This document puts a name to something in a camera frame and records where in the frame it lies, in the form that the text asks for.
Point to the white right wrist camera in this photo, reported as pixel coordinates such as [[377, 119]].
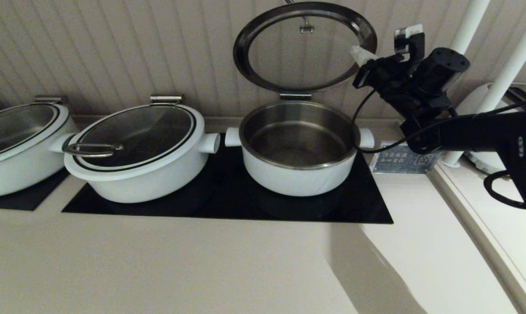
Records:
[[409, 31]]

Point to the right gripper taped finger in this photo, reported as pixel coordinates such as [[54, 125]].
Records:
[[361, 52], [359, 61]]

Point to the white round pole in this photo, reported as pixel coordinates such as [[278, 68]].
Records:
[[507, 74], [470, 24]]

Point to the white toaster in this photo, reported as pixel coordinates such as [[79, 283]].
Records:
[[471, 107]]

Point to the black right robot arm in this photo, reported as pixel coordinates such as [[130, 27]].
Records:
[[485, 131]]

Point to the small white pot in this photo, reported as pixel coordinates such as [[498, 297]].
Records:
[[302, 183]]

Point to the grey acrylic sign plaque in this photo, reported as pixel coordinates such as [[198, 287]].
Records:
[[393, 163]]

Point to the large white pot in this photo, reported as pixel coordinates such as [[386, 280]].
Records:
[[18, 179], [149, 187]]

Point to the small glass pot lid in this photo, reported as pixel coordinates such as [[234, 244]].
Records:
[[240, 50]]

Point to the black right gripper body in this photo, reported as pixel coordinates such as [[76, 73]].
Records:
[[415, 87]]

